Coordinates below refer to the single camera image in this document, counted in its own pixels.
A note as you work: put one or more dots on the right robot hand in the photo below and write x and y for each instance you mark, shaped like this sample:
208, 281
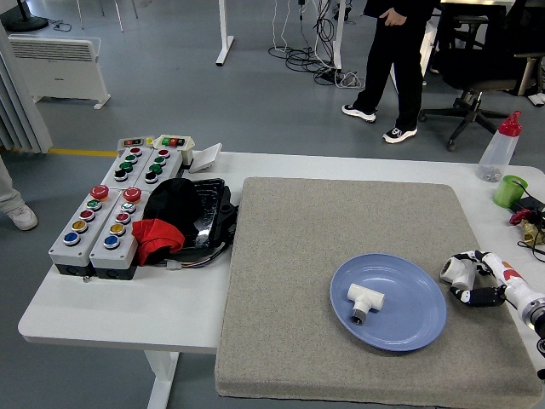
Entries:
508, 279

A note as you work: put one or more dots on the white pipe elbow fitting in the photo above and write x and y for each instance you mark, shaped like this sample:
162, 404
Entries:
457, 272

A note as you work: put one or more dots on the white pipe tee fitting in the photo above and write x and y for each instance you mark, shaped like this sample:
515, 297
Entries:
364, 300

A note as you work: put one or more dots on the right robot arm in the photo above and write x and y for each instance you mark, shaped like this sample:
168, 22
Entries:
537, 313

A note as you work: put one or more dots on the blue plate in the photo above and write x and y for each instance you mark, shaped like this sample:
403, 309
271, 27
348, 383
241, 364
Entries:
404, 319

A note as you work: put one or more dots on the black power adapter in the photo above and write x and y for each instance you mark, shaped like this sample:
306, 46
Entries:
531, 203

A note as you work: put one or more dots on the green tape roll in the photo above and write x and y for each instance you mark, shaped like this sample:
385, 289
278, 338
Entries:
506, 192

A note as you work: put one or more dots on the clear bottle with red cap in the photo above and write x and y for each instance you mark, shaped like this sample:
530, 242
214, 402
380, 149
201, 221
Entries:
497, 153

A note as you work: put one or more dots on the black office chair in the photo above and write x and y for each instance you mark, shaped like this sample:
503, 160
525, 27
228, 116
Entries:
481, 72

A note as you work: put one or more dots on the grey-brown mat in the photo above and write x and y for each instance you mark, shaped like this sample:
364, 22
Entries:
298, 264

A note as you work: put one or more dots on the white desk leg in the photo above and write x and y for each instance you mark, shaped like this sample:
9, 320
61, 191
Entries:
224, 42
339, 34

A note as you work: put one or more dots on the black plastic tray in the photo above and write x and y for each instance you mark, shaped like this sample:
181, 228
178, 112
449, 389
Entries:
211, 213

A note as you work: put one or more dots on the black cloth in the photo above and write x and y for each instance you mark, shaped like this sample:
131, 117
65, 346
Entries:
171, 200

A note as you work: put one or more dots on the red cloth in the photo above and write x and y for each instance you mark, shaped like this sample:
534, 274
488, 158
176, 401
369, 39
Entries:
156, 236

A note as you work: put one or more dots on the grey four-button control box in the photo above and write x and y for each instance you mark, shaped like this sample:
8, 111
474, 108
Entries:
112, 167
169, 167

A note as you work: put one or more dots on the white table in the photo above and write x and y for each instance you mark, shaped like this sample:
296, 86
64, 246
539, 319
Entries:
127, 307

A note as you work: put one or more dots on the grey five-button control box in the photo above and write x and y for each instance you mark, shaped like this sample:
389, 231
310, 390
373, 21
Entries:
105, 260
64, 252

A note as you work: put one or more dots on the white panel heater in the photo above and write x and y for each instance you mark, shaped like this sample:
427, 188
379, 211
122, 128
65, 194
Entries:
64, 72

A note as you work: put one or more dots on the person with white shoe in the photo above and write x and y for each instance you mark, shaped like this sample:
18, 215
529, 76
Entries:
21, 217

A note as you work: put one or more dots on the white folding partition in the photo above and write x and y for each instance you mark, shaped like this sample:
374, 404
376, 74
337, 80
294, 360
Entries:
17, 111

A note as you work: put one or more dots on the black round stand base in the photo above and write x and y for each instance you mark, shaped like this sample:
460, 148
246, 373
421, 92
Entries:
25, 22

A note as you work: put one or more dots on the white desk frame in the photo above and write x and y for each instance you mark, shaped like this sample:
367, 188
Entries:
430, 47

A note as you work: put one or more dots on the white wall switch panel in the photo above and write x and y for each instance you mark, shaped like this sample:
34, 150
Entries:
205, 158

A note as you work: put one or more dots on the white green-red switch box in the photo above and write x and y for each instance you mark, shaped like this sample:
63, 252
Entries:
173, 141

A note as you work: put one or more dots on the small grey switch box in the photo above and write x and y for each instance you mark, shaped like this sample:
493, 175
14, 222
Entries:
133, 142

